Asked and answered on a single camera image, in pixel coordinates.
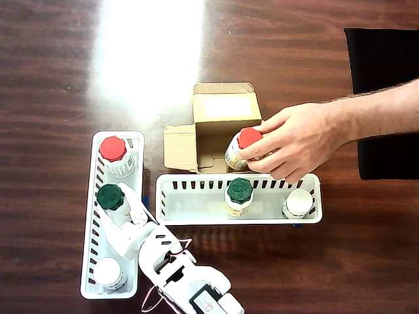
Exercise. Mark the bare person hand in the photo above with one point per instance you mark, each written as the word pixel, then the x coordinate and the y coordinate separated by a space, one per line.
pixel 301 140

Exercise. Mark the brown cardboard box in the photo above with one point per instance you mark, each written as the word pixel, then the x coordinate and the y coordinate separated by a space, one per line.
pixel 216 114

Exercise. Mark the green cap pill bottle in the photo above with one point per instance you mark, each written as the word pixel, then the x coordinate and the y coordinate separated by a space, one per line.
pixel 240 190
pixel 109 196

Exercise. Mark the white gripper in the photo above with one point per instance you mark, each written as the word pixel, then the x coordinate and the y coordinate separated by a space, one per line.
pixel 128 233

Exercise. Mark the white cap pill bottle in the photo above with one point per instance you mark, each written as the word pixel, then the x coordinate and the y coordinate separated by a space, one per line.
pixel 106 271
pixel 298 202

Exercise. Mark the black cloth mat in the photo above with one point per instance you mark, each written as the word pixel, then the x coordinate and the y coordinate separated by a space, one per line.
pixel 379 55

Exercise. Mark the red cap pill bottle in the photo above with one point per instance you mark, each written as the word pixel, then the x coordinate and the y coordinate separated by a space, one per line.
pixel 113 150
pixel 247 137

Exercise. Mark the white plastic basket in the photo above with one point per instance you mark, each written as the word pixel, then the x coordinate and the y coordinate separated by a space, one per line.
pixel 113 157
pixel 196 206

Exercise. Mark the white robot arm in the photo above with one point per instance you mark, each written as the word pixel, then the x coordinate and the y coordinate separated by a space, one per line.
pixel 203 288

